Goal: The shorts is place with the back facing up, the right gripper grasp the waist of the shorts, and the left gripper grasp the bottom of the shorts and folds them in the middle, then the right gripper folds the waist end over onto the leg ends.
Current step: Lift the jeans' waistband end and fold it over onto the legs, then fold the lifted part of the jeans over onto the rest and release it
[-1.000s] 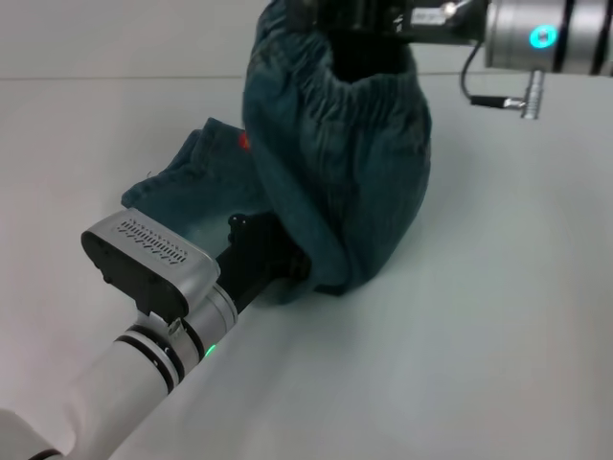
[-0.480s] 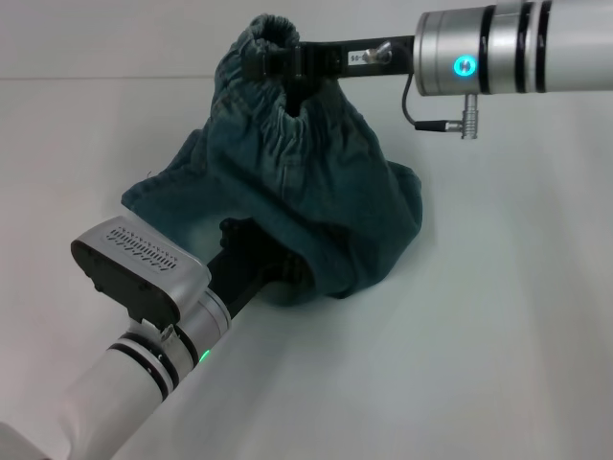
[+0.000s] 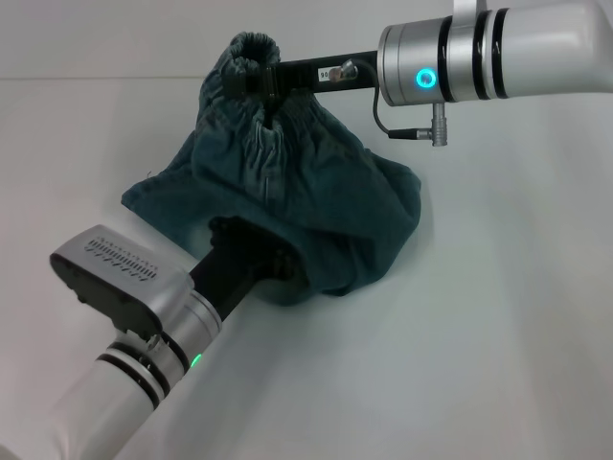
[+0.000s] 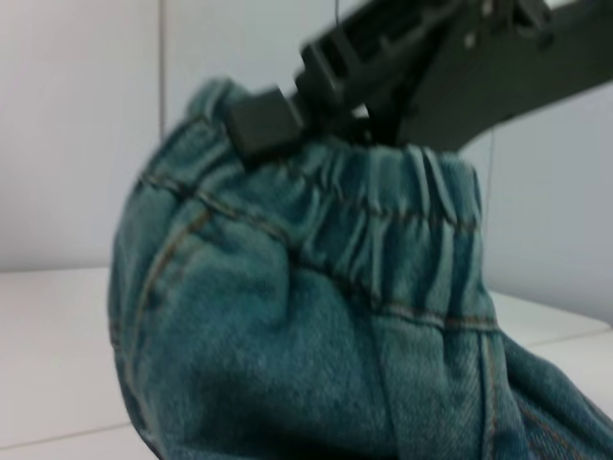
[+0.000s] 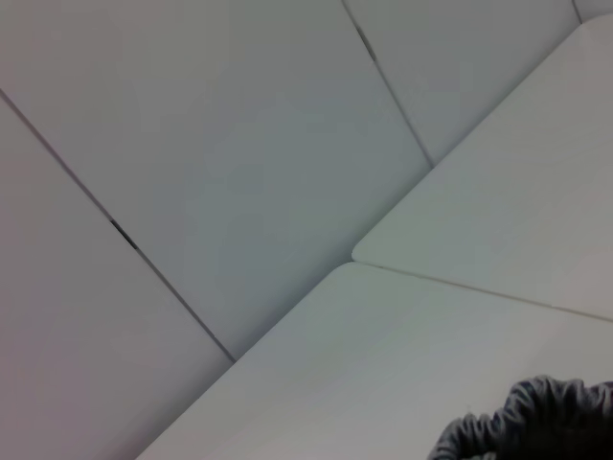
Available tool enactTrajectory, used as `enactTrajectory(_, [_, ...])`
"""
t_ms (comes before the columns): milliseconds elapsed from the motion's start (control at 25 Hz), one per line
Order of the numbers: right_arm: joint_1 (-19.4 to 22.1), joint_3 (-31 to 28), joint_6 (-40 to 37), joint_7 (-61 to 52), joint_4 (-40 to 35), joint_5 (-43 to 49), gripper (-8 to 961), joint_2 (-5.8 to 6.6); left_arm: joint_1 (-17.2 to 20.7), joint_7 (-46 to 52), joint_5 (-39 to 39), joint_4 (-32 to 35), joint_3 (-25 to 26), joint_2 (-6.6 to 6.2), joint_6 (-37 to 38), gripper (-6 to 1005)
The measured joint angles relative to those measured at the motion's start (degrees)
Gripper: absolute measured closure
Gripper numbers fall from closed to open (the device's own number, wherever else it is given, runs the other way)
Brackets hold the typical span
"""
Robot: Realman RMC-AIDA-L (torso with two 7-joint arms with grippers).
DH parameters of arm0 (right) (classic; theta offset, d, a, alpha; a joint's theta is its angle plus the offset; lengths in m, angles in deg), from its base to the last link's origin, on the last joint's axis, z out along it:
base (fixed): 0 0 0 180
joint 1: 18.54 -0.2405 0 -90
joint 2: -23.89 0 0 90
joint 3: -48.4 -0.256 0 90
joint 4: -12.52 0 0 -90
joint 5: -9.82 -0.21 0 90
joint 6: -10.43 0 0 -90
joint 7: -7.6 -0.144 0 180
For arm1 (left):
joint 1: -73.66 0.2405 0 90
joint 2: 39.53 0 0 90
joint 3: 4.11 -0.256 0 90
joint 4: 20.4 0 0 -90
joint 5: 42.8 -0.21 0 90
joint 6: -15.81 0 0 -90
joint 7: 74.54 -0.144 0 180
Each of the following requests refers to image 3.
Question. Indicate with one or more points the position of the blue denim shorts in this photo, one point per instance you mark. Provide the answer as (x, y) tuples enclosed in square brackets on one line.
[(311, 182)]

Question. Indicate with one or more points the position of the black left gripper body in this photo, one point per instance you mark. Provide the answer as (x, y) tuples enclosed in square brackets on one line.
[(230, 273)]

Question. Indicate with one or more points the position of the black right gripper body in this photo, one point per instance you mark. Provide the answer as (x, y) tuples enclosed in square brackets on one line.
[(306, 74)]

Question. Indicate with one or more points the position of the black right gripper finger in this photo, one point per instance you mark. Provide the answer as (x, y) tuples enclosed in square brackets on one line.
[(249, 84)]

